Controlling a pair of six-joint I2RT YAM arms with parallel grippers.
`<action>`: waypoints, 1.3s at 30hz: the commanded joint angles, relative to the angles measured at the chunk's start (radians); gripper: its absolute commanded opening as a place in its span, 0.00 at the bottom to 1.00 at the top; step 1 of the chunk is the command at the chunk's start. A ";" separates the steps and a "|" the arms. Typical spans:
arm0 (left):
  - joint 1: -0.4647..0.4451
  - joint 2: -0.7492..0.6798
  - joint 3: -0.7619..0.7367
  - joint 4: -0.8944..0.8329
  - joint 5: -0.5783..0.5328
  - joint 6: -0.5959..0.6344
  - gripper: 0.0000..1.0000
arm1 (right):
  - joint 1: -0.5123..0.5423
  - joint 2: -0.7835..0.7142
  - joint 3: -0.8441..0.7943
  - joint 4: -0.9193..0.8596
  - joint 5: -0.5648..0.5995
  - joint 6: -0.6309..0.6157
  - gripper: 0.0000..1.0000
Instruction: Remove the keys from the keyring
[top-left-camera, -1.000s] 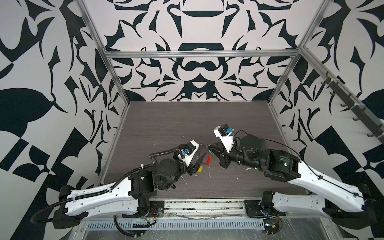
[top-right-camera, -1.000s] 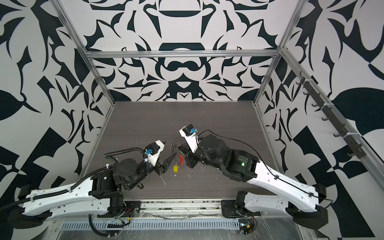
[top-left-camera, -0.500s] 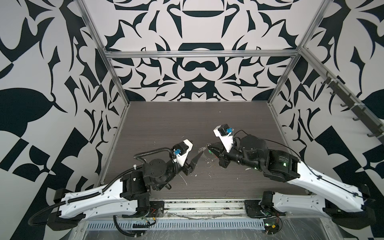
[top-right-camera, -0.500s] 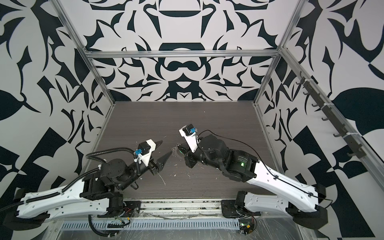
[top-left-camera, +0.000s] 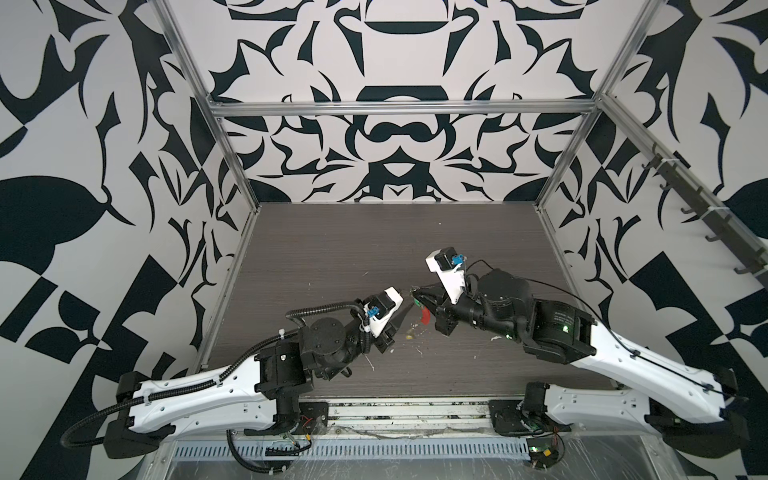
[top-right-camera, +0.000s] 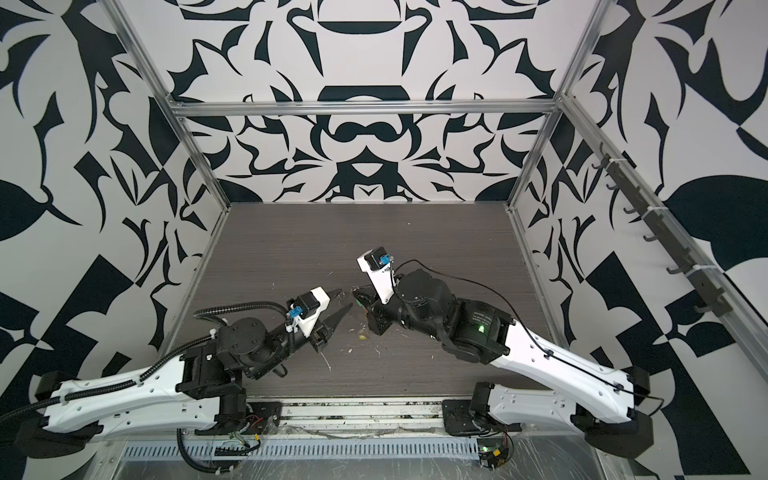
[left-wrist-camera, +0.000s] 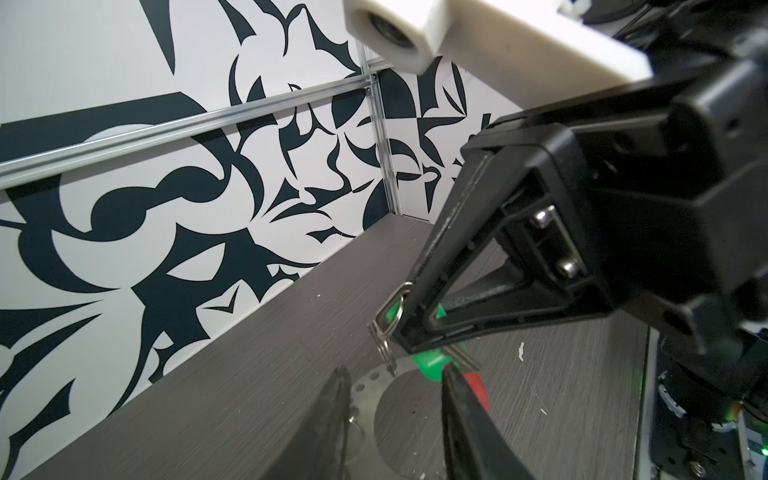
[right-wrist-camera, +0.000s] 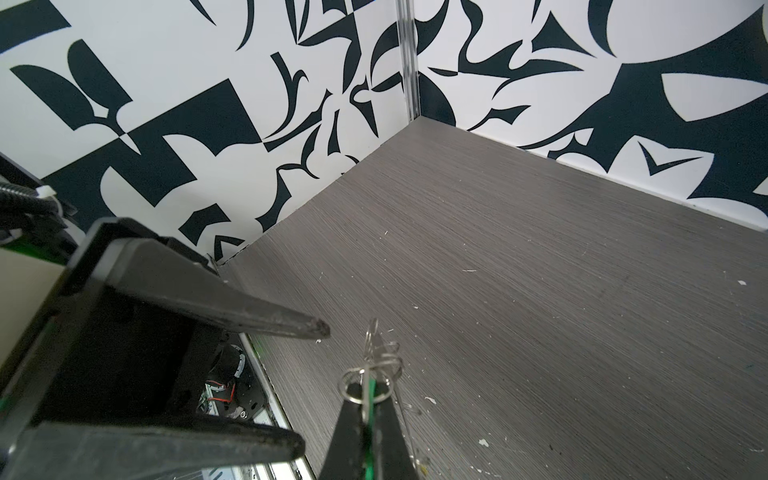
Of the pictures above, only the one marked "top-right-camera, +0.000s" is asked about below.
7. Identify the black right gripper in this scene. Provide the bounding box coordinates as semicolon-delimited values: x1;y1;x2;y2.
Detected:
354;280;452;342

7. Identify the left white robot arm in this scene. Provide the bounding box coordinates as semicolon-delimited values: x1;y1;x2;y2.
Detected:
1;287;352;459

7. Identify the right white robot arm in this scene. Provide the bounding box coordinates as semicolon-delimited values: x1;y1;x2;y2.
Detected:
352;269;654;459

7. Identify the green lit circuit board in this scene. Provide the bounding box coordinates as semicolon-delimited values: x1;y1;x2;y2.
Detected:
478;436;514;470

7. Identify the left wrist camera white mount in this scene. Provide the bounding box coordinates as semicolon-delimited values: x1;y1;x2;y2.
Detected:
286;287;331;338

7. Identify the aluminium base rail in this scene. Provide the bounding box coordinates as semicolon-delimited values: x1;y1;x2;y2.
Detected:
271;396;445;438

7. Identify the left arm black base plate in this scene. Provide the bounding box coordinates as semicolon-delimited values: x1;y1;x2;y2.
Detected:
246;401;283;435

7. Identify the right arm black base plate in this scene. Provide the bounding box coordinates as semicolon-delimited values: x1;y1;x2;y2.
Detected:
441;399;491;437

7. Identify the white slotted cable duct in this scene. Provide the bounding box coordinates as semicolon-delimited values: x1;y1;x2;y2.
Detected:
122;437;480;461

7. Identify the aluminium horizontal frame bar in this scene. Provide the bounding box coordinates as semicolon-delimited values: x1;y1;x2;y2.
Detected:
170;99;556;118

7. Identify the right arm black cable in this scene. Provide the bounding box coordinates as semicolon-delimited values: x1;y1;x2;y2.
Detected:
392;259;667;418

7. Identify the grey wall hook rack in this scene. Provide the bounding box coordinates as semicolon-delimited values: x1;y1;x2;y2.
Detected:
594;144;733;317

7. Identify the right aluminium corner post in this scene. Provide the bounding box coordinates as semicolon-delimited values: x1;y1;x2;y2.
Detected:
506;0;616;212

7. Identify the aluminium corner post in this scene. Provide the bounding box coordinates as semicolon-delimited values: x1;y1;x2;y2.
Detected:
506;0;616;212
84;1;226;228

